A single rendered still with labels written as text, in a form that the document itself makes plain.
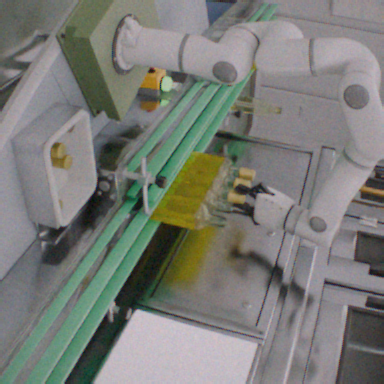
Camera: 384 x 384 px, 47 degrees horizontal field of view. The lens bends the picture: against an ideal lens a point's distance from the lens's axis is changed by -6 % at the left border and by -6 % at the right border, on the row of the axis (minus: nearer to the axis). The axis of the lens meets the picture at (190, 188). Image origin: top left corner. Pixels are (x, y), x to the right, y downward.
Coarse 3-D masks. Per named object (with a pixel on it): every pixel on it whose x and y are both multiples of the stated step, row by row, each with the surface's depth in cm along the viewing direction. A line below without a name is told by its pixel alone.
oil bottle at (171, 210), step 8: (168, 200) 125; (176, 200) 125; (184, 200) 125; (160, 208) 124; (168, 208) 123; (176, 208) 123; (184, 208) 123; (192, 208) 123; (200, 208) 123; (152, 216) 126; (160, 216) 125; (168, 216) 124; (176, 216) 123; (184, 216) 122; (192, 216) 121; (200, 216) 121; (176, 224) 125; (184, 224) 124; (192, 224) 123; (200, 224) 122
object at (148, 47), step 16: (128, 32) 104; (144, 32) 107; (160, 32) 107; (176, 32) 107; (128, 48) 108; (144, 48) 106; (160, 48) 105; (176, 48) 104; (128, 64) 114; (144, 64) 110; (160, 64) 108; (176, 64) 106
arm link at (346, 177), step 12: (348, 156) 103; (336, 168) 106; (348, 168) 103; (360, 168) 102; (372, 168) 103; (336, 180) 105; (348, 180) 104; (360, 180) 104; (324, 192) 106; (336, 192) 104; (348, 192) 104; (312, 204) 109; (324, 204) 106; (336, 204) 105; (312, 216) 110; (324, 216) 108; (336, 216) 106; (312, 228) 111; (324, 228) 109
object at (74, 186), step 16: (80, 112) 100; (64, 128) 94; (80, 128) 105; (48, 144) 90; (80, 144) 107; (48, 160) 91; (80, 160) 110; (48, 176) 93; (64, 176) 112; (80, 176) 113; (64, 192) 111; (80, 192) 111; (64, 208) 107; (80, 208) 109; (64, 224) 103
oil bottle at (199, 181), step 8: (176, 176) 134; (184, 176) 134; (192, 176) 134; (200, 176) 134; (184, 184) 132; (192, 184) 131; (200, 184) 131; (208, 184) 131; (216, 184) 131; (216, 192) 130
